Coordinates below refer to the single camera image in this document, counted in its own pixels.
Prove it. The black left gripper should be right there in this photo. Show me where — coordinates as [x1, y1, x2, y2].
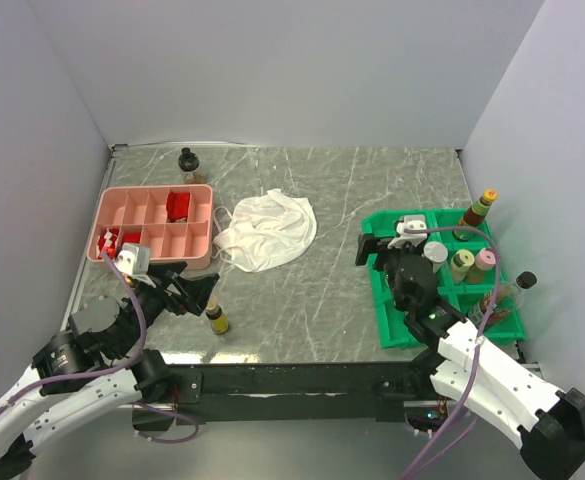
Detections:
[112, 260, 219, 357]

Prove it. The silver lid blue label jar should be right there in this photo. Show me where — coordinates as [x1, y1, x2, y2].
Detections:
[423, 241, 448, 273]

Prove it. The red sauce bottle yellow cap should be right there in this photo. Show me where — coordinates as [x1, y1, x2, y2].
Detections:
[452, 189, 498, 242]

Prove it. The pink lid spice jar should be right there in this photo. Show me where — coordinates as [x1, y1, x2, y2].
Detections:
[465, 248, 496, 285]

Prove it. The dark sauce bottle black cap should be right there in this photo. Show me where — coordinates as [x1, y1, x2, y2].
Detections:
[466, 271, 538, 329]

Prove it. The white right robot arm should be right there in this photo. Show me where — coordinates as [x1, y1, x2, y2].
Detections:
[355, 224, 585, 479]

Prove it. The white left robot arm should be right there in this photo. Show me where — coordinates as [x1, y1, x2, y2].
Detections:
[0, 263, 219, 479]

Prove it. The small yellow dropper bottle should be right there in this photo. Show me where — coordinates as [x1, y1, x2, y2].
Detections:
[205, 298, 230, 335]

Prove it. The red packet front compartment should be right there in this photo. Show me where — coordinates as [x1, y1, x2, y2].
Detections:
[121, 231, 142, 245]

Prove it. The red packet compartment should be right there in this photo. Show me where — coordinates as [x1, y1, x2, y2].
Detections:
[166, 191, 191, 223]
[121, 231, 142, 245]

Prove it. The red packet back compartment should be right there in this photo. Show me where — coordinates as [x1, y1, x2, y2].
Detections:
[166, 191, 191, 223]

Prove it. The pink compartment tray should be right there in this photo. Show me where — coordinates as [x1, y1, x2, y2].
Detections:
[86, 184, 214, 270]

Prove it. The red white striped packet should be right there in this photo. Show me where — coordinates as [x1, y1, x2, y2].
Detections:
[95, 227, 120, 260]

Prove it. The white crumpled cloth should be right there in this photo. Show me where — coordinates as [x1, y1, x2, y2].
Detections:
[212, 189, 318, 273]

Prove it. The green compartment bin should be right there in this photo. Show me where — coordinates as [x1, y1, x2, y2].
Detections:
[362, 208, 527, 349]

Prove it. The black cap spice jar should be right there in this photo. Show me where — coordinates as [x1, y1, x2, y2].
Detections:
[177, 147, 205, 184]

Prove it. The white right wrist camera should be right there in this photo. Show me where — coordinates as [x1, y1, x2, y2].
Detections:
[388, 214, 428, 249]

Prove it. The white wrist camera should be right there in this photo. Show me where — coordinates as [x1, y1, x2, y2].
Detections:
[103, 243, 150, 278]
[388, 214, 428, 249]

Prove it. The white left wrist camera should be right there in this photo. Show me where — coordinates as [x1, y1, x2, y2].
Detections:
[103, 243, 150, 278]

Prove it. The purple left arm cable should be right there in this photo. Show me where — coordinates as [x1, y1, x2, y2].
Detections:
[0, 252, 203, 445]

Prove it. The black front mounting rail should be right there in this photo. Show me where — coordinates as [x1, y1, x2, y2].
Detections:
[151, 361, 443, 424]

